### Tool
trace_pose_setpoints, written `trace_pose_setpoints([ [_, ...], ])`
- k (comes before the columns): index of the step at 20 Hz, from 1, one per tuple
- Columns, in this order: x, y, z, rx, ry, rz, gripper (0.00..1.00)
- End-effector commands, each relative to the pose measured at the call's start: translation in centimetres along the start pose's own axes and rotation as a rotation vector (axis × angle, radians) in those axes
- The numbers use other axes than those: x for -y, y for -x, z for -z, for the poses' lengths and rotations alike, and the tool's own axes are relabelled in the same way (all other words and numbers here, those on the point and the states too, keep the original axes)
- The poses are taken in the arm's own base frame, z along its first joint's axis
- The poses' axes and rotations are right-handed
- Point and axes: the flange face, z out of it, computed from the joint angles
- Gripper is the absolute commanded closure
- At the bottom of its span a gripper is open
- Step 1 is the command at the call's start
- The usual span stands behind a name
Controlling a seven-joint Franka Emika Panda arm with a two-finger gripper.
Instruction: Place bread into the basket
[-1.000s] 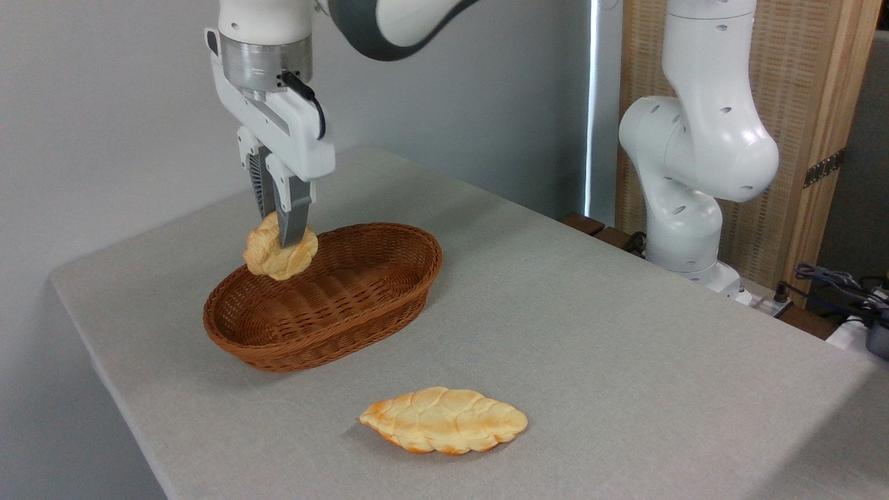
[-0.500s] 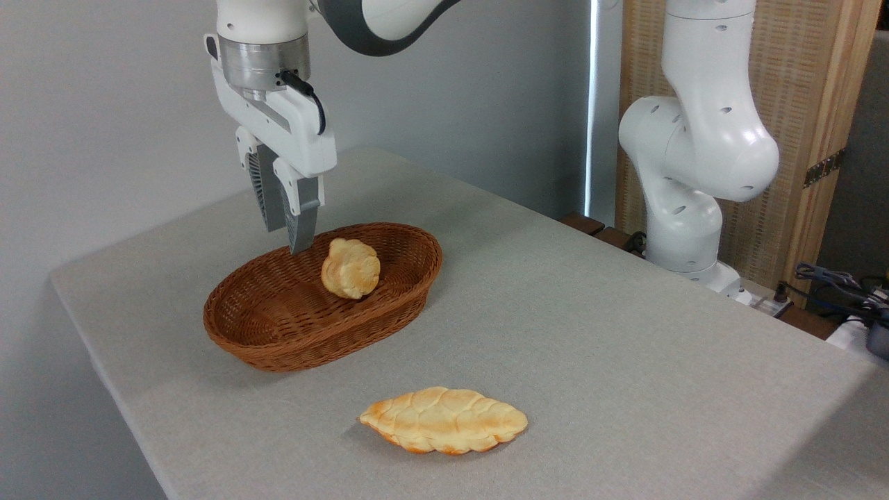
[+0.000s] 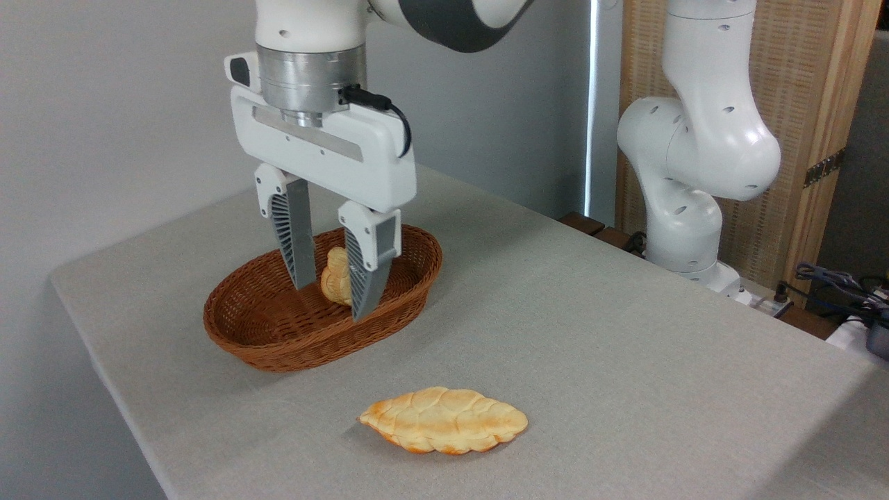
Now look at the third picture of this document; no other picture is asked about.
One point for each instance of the black metal hinge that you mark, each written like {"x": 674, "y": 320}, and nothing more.
{"x": 825, "y": 168}

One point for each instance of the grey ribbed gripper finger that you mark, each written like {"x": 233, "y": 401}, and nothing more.
{"x": 375, "y": 243}
{"x": 298, "y": 236}

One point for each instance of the small round bread piece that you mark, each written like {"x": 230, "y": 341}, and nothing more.
{"x": 337, "y": 281}

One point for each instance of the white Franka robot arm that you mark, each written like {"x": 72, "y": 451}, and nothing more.
{"x": 698, "y": 139}

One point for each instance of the brown oval wicker basket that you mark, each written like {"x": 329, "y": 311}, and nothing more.
{"x": 278, "y": 333}

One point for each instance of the long braided bread loaf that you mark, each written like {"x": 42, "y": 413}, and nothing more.
{"x": 444, "y": 420}

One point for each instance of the wooden woven screen panel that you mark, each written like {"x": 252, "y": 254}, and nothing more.
{"x": 799, "y": 69}

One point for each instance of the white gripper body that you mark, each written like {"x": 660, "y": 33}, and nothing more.
{"x": 361, "y": 156}

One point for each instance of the grey tablecloth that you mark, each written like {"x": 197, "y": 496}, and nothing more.
{"x": 590, "y": 361}

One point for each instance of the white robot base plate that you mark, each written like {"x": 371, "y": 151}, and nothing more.
{"x": 760, "y": 300}

